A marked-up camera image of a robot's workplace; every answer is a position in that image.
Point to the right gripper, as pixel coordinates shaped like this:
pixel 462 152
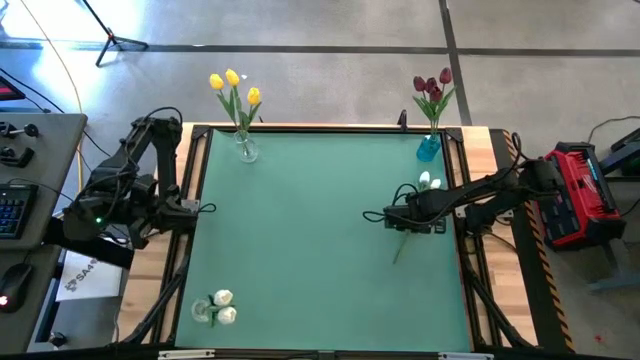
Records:
pixel 407 219

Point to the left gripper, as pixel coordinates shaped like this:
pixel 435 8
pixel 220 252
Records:
pixel 177 215

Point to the white artificial tulip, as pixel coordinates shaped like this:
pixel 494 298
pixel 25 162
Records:
pixel 227 315
pixel 424 177
pixel 223 297
pixel 435 183

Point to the yellow artificial tulip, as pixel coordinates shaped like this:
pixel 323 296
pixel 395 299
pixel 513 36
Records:
pixel 216 81
pixel 253 95
pixel 232 77

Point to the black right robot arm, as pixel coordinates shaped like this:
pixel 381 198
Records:
pixel 480 192

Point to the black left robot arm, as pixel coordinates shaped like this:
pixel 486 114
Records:
pixel 115 200

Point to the blue glass vase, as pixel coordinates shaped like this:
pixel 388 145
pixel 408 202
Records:
pixel 427 149

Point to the tall clear glass vase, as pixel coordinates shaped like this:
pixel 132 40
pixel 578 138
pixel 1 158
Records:
pixel 248 152

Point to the short clear glass vase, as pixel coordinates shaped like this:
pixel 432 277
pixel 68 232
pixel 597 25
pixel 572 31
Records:
pixel 200 311

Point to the black flat bar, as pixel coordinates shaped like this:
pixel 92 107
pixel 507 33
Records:
pixel 100 252

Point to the black table clamp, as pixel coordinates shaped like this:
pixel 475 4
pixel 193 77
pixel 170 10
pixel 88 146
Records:
pixel 402 118

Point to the white printed paper sign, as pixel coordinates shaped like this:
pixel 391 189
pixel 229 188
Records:
pixel 90 285

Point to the black hazard-striped platform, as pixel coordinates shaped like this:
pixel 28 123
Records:
pixel 530 280

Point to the grey desk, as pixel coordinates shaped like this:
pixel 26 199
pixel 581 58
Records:
pixel 55 150

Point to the black backlit keyboard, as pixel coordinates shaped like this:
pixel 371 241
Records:
pixel 15 210

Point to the black desk holder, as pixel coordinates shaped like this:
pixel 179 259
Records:
pixel 15 157

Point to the small black knob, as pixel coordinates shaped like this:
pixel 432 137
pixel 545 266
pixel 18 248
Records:
pixel 57 340

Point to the black joystick lever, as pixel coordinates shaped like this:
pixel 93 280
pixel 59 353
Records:
pixel 20 131

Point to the black computer mouse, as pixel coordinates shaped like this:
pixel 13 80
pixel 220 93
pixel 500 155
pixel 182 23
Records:
pixel 14 287

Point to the red and black tool case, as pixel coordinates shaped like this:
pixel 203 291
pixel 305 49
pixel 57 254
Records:
pixel 590 220

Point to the black tripod stand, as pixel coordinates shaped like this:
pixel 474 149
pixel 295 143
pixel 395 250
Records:
pixel 116 41

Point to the black monitor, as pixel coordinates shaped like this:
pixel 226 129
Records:
pixel 9 91

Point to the grey metal stand base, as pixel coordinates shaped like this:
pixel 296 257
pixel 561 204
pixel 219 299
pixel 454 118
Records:
pixel 615 286

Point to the grey metal mount plate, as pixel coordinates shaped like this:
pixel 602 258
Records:
pixel 191 205
pixel 461 212

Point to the black table frame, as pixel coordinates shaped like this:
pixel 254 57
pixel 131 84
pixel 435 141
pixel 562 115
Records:
pixel 199 132

